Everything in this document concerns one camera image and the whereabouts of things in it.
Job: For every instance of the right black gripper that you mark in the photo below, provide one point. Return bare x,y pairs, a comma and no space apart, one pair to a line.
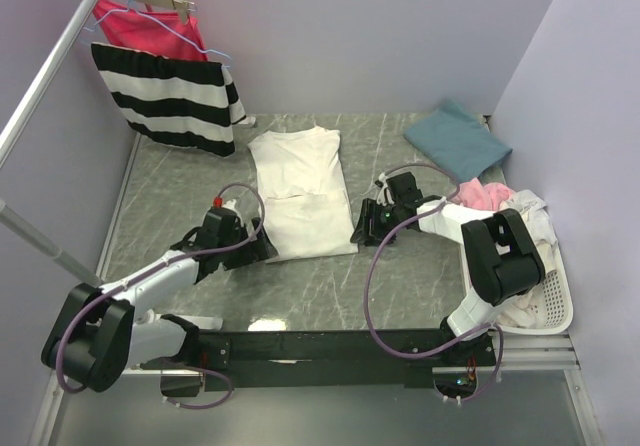
370,210

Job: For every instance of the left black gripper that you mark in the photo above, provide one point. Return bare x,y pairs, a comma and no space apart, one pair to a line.
260,249

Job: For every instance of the white coca cola t shirt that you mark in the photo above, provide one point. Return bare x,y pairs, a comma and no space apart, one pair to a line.
301,182

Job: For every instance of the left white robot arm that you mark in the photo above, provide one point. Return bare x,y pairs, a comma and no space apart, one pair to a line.
101,331

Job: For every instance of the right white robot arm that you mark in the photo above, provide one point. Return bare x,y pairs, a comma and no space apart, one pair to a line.
502,261

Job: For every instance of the white rack foot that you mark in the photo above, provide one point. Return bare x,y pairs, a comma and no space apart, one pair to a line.
202,322

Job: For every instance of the folded blue t shirt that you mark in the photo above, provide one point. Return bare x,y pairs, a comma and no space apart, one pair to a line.
457,141

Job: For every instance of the black and white striped garment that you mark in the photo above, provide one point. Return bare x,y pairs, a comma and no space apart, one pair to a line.
180,103

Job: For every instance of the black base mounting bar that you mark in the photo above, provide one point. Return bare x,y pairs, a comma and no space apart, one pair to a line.
274,359

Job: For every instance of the pile of white clothes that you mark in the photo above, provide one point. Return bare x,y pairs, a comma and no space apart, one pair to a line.
532,209

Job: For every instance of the white laundry basket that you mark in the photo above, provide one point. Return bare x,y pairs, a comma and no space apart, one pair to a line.
545,310

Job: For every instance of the silver clothes rack pole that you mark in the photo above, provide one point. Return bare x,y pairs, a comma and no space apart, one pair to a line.
14,129

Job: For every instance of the pink red garment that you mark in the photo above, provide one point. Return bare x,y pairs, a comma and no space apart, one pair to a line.
157,33

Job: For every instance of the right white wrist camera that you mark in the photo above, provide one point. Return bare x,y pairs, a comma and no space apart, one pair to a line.
384,197

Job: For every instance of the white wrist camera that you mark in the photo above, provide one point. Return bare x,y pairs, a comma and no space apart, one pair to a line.
384,197
229,206

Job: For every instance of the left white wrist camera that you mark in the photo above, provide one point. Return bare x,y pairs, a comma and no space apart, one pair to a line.
229,206

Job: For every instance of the light blue wire hanger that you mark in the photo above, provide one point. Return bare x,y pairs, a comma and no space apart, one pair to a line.
160,27

